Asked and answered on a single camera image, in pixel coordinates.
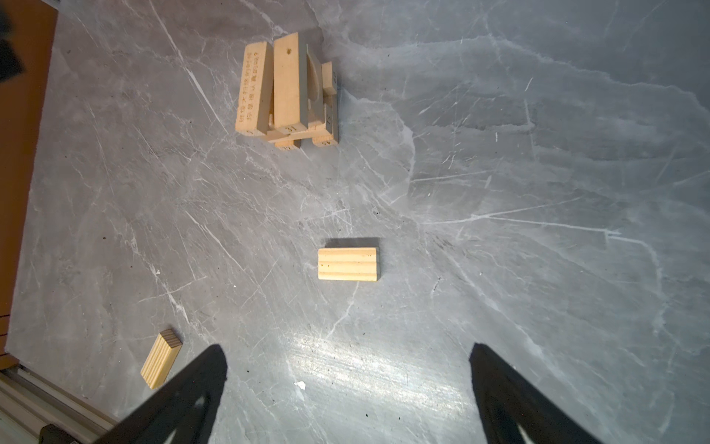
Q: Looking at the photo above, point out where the ribbed wood block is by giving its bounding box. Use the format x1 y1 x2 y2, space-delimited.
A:
318 247 379 282

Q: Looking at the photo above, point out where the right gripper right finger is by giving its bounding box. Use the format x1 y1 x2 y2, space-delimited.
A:
470 343 599 443

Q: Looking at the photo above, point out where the wood arch block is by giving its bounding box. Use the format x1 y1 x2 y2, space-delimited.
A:
306 46 324 108

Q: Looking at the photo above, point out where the aluminium rail frame front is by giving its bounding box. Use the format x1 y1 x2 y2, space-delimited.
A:
1 366 118 443

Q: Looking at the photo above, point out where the wood block angled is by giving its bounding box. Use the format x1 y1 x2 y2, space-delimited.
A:
322 62 338 96

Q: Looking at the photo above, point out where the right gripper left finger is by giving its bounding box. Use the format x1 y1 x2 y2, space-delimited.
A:
97 344 227 443

